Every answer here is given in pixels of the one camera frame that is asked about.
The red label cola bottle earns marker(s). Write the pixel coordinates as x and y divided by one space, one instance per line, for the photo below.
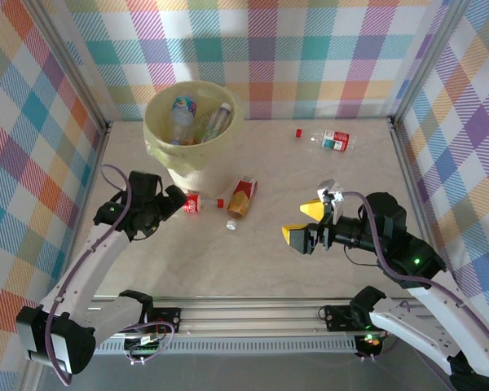
192 203

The red teal label clear bottle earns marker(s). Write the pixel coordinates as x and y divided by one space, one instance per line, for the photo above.
334 139

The orange label plastic bottle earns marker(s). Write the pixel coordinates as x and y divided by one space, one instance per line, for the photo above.
193 141

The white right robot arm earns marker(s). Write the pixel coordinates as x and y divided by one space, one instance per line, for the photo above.
411 330

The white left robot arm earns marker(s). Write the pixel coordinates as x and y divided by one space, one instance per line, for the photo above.
85 264

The pale green bin liner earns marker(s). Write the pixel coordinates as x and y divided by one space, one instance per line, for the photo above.
163 155

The cream plastic bin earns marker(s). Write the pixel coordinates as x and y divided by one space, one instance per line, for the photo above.
212 167

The white bottle cap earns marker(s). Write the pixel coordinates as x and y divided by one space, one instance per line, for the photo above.
231 225

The red gold label bottle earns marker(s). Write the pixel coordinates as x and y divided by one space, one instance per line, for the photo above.
240 197

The black controller board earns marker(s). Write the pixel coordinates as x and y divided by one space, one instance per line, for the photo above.
371 345
140 346

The aluminium table edge rail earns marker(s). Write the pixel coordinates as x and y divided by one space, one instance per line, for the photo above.
87 187
413 183

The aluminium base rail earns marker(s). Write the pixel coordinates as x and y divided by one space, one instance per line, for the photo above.
248 317

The aluminium frame post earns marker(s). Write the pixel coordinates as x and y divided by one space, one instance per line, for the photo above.
428 61
70 61

